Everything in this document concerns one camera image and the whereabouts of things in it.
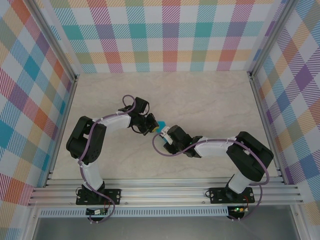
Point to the blue paper sheet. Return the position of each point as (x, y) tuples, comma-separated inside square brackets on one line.
[(162, 124)]

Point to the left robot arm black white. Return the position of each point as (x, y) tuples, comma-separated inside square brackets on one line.
[(86, 145)]

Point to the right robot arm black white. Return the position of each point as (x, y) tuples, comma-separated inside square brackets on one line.
[(250, 155)]

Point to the small green circuit board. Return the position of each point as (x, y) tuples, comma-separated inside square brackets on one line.
[(96, 212), (238, 209)]

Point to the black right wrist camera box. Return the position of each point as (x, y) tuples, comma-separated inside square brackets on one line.
[(177, 132)]

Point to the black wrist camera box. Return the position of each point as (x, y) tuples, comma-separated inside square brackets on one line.
[(177, 132), (141, 105)]

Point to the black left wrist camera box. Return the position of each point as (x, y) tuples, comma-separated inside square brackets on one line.
[(141, 105)]

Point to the aluminium mounting rail beam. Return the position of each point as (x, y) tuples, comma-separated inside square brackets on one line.
[(162, 192)]

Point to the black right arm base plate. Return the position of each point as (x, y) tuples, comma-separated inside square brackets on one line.
[(217, 196)]

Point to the aluminium side rail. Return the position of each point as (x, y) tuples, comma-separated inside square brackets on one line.
[(266, 125), (62, 130)]

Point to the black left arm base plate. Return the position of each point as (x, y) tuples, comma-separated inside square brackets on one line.
[(115, 196)]

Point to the aluminium corner post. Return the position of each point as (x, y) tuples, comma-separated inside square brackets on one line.
[(271, 41), (53, 41)]

